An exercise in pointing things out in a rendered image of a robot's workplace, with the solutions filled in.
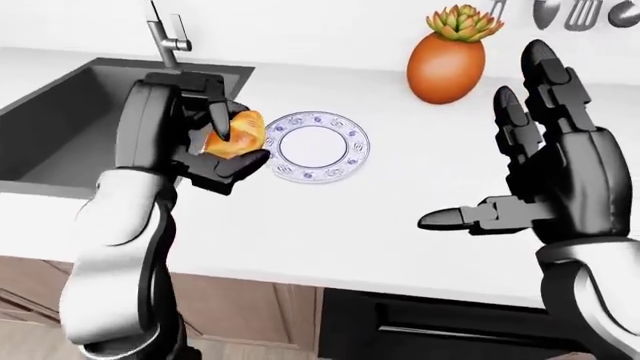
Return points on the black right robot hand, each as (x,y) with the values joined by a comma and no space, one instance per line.
(575,157)

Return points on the hanging silver spoon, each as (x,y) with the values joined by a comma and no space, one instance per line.
(544,13)

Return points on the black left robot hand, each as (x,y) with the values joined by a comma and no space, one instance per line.
(150,123)

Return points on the white plate with blue pattern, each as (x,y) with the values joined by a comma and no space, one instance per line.
(320,147)

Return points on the dark grey sink basin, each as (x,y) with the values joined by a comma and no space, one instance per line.
(75,123)

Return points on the green succulent plant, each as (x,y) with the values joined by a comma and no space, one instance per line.
(462,22)

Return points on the orange egg-shaped vase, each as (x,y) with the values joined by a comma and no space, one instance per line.
(446,69)

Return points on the hanging silver ladle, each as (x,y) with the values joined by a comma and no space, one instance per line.
(625,13)

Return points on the wooden cabinet front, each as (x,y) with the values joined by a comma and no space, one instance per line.
(240,318)

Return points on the silver kitchen faucet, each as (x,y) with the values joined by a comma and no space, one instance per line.
(167,37)

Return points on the golden brown pastry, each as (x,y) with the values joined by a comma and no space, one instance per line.
(239,135)

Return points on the black oven front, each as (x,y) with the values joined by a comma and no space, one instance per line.
(450,326)

